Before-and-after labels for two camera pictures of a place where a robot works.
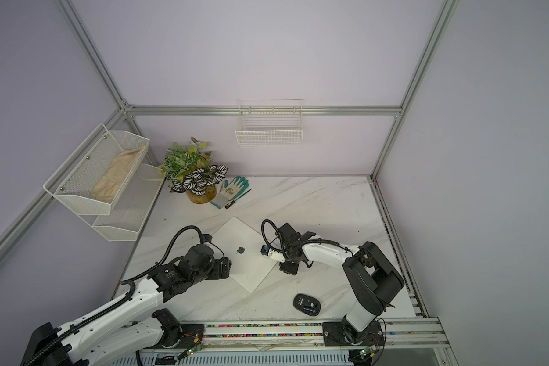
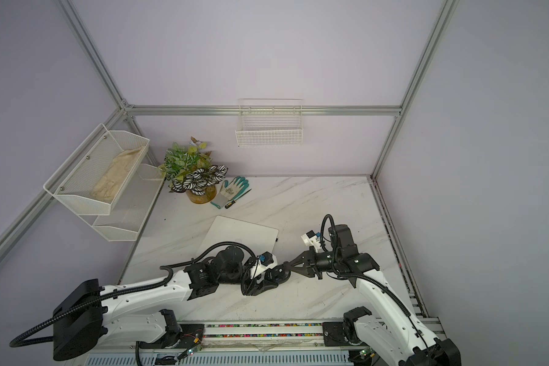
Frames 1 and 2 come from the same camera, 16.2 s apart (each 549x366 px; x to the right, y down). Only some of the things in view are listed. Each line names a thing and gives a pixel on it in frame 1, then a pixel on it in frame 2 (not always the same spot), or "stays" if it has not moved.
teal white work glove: x=229 y=191 stays
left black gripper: x=217 y=273 to x=255 y=287
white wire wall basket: x=270 y=123 stays
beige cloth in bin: x=110 y=184 stays
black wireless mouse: x=307 y=304 to x=279 y=274
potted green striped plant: x=188 y=169 stays
